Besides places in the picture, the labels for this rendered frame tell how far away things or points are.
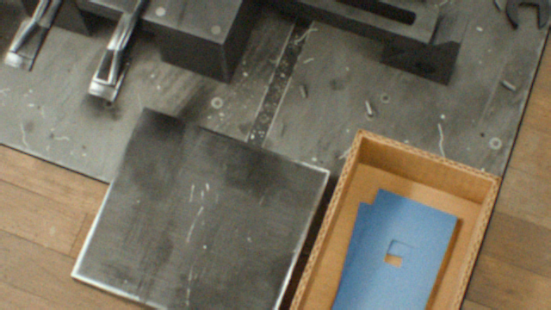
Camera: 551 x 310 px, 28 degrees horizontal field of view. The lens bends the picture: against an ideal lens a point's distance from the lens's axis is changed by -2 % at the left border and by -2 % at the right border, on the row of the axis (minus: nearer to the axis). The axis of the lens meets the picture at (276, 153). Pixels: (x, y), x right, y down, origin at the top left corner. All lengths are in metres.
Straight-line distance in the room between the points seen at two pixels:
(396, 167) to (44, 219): 0.30
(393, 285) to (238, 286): 0.13
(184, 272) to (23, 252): 0.14
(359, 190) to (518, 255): 0.14
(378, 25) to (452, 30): 0.06
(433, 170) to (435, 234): 0.06
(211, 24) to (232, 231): 0.17
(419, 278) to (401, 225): 0.05
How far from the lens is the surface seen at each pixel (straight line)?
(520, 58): 1.00
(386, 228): 0.92
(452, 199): 0.94
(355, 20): 0.92
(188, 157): 0.93
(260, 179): 0.92
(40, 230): 0.95
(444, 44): 0.91
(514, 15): 1.01
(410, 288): 0.91
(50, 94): 0.99
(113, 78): 0.89
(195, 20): 0.91
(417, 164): 0.90
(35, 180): 0.97
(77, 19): 0.98
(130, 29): 0.90
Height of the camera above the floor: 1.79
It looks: 71 degrees down
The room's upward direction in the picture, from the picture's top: 4 degrees counter-clockwise
